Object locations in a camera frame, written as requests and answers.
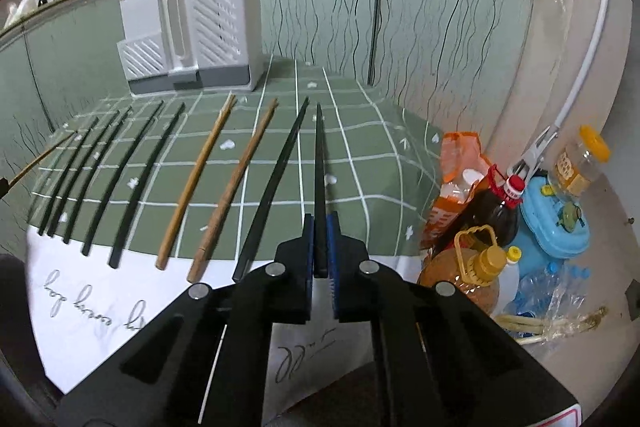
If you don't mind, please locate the yellow lid glass jar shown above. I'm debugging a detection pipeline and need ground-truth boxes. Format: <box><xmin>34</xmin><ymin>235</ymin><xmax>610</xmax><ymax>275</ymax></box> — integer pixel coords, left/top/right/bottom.
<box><xmin>548</xmin><ymin>124</ymin><xmax>612</xmax><ymax>200</ymax></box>

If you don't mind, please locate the white grey utensil holder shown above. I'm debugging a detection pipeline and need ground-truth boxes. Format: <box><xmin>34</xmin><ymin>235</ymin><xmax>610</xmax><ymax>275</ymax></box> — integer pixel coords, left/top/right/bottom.
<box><xmin>117</xmin><ymin>0</ymin><xmax>265</xmax><ymax>95</ymax></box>

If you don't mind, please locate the dark soy sauce bottle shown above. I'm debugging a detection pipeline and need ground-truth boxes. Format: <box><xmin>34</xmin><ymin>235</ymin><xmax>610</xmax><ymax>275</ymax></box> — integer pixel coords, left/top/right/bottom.
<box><xmin>435</xmin><ymin>165</ymin><xmax>525</xmax><ymax>253</ymax></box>

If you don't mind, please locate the blue plastic container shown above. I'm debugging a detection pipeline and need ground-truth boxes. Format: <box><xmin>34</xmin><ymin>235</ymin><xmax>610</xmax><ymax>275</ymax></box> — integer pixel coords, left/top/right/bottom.
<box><xmin>512</xmin><ymin>176</ymin><xmax>590</xmax><ymax>277</ymax></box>

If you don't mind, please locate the green checked tablecloth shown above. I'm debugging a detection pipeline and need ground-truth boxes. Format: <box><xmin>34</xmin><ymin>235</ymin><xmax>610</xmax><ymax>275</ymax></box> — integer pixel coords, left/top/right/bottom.
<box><xmin>26</xmin><ymin>57</ymin><xmax>442</xmax><ymax>392</ymax></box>

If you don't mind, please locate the orange snack bag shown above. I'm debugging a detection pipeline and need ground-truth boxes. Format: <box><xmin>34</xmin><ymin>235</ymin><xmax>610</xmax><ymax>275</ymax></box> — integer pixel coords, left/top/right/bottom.
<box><xmin>421</xmin><ymin>131</ymin><xmax>491</xmax><ymax>248</ymax></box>

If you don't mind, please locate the cooking oil bottle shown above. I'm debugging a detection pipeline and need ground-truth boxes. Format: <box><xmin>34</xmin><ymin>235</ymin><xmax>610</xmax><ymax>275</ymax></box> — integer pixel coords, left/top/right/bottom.
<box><xmin>418</xmin><ymin>225</ymin><xmax>523</xmax><ymax>315</ymax></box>

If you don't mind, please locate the wooden chopstick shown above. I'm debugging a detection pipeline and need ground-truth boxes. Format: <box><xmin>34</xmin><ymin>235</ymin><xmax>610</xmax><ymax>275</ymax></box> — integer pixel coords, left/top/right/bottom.
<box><xmin>1</xmin><ymin>131</ymin><xmax>77</xmax><ymax>190</ymax></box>
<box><xmin>186</xmin><ymin>98</ymin><xmax>278</xmax><ymax>283</ymax></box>
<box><xmin>155</xmin><ymin>93</ymin><xmax>236</xmax><ymax>271</ymax></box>

